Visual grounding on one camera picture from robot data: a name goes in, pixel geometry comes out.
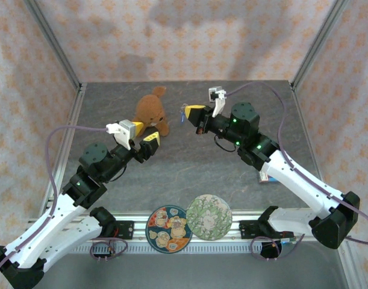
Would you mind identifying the brown teddy bear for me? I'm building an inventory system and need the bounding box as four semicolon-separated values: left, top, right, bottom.
132;86;170;138

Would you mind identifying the crayon box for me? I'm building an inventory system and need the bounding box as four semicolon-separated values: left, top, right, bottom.
258;170;278;184

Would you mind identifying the blue cartoon round coaster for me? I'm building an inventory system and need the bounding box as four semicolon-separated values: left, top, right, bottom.
145;205;193;254

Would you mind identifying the green floral round coaster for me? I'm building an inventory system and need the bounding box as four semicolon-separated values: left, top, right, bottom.
186;194;233;241

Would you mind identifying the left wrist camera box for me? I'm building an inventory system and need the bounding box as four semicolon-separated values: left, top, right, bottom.
105;119;138;151

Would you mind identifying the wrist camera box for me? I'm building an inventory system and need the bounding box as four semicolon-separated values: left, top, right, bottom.
105;119;138;151
208;86;226;118

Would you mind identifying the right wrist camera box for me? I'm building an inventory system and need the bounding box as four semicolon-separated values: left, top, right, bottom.
208;86;226;118

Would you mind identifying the aluminium table edge rail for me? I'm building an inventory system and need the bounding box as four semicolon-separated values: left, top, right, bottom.
27;82;88;225
288;82;353;241

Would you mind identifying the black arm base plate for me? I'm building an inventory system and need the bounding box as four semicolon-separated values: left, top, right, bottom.
110;220;135;240
238;220;264;240

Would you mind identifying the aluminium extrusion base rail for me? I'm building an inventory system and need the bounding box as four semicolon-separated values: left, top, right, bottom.
27;212;352;241

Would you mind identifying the short purple cable loop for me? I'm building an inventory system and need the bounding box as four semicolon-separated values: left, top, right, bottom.
249;233;307;261
89;237;129;262

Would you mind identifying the aluminium frame post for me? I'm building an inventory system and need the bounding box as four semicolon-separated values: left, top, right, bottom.
290;0;350;88
23;0;84;91

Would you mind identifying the grey slotted cable duct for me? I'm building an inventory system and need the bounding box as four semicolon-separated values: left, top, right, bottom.
72;243;264;254

